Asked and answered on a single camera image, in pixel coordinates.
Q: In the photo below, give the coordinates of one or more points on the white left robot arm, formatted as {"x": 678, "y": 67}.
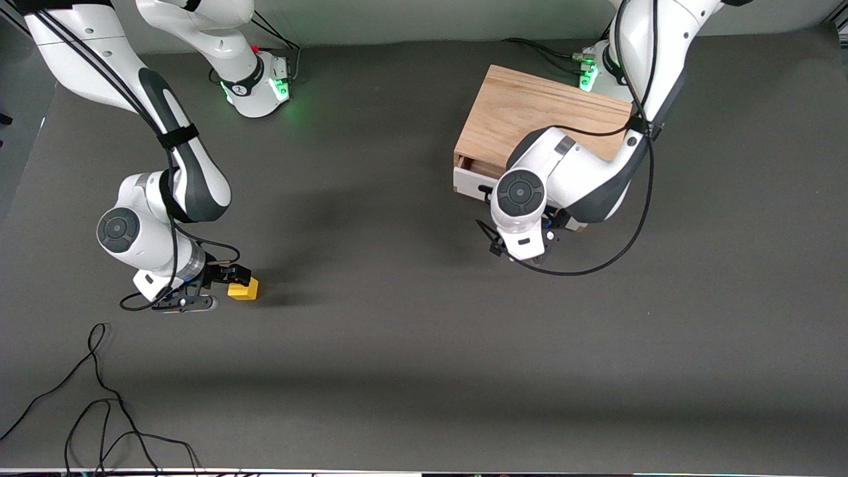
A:
{"x": 583, "y": 179}

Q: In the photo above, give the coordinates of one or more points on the yellow cube block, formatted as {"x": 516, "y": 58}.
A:
{"x": 244, "y": 289}

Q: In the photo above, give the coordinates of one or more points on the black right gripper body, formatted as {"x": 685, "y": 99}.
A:
{"x": 214, "y": 276}

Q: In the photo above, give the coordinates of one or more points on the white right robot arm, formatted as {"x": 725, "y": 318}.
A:
{"x": 192, "y": 179}

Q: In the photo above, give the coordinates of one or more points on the wooden drawer cabinet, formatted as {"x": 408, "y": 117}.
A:
{"x": 530, "y": 106}

